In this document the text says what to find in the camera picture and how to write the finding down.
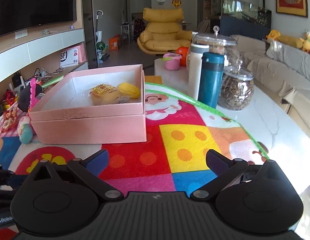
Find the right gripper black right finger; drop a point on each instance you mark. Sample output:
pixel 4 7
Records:
pixel 227 172

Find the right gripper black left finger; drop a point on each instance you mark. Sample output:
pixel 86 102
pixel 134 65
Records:
pixel 87 172

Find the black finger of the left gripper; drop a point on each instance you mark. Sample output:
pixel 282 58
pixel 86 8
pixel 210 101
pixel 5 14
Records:
pixel 9 178

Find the red snack packet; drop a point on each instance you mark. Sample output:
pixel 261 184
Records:
pixel 11 118

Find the packaged small bread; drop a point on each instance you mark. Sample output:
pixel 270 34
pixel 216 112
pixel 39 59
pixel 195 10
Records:
pixel 105 95

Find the black plush toy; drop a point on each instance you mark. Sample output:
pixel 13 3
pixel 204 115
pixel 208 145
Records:
pixel 25 96

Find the pink plastic strainer scoop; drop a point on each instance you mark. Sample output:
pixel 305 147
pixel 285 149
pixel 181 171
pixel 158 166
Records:
pixel 33 94

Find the yellow corn toy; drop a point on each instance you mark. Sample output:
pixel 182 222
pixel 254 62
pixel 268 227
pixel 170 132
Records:
pixel 129 90

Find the pastel squishy figure toy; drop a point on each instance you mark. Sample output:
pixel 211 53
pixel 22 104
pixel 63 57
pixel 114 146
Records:
pixel 25 130

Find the colourful cartoon play mat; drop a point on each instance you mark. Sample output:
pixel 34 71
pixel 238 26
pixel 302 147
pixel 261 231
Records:
pixel 179 134

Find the pink gift box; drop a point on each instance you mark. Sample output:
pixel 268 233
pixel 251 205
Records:
pixel 67 115

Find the red yellow toy truck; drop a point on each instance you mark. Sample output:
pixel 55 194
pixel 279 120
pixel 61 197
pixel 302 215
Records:
pixel 8 99

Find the small glass jar of nuts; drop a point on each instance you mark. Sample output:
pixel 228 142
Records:
pixel 237 87

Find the teal thermos bottle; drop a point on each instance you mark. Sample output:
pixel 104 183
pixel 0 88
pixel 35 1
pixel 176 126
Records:
pixel 211 78

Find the grey covered sofa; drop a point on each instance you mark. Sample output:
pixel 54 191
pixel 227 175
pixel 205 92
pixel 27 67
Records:
pixel 282 72

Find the white SF courier box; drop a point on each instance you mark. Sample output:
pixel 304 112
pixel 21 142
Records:
pixel 69 57

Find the pink toy bucket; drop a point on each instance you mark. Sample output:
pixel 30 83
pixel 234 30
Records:
pixel 172 61

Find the white tumbler bottle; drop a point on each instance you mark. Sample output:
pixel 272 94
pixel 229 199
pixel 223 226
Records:
pixel 194 68

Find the large glass jar with lid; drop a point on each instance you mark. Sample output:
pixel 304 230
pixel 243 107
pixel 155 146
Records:
pixel 215 43

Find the orange shopping bag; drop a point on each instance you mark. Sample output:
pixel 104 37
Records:
pixel 115 42

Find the yellow duck plush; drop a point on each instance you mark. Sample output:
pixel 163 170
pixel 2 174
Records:
pixel 299 43

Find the yellow leather armchair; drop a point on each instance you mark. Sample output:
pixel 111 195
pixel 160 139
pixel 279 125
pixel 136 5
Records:
pixel 163 32

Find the glass fish tank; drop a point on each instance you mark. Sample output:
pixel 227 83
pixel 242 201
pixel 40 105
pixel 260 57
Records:
pixel 242 18

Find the black television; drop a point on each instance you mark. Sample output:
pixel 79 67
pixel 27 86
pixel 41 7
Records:
pixel 16 15

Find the white wall shelf unit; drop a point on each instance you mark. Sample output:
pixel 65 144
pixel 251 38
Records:
pixel 19 57

